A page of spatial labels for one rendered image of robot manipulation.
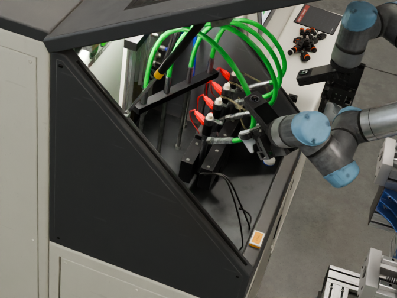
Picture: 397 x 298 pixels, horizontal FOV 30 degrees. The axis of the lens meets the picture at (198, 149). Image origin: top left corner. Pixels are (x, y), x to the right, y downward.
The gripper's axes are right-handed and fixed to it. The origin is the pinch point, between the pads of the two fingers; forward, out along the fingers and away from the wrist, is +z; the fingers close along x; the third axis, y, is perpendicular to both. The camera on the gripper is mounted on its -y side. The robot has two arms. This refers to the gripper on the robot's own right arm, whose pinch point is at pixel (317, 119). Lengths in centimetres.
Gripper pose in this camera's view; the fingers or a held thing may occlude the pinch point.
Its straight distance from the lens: 200.4
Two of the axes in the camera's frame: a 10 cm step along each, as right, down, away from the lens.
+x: 3.3, -5.9, 7.3
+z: -1.4, 7.4, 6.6
